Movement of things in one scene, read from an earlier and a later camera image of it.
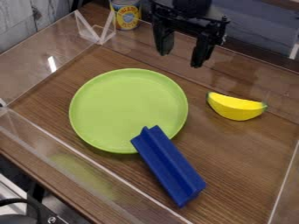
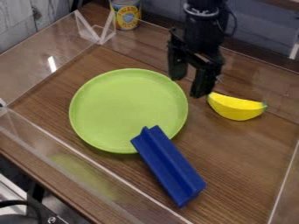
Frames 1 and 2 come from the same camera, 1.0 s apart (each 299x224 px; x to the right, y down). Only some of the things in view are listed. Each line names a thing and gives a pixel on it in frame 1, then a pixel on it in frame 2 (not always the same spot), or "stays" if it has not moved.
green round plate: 117,101 stays
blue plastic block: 169,164 stays
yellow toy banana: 232,108 stays
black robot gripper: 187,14 → 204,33
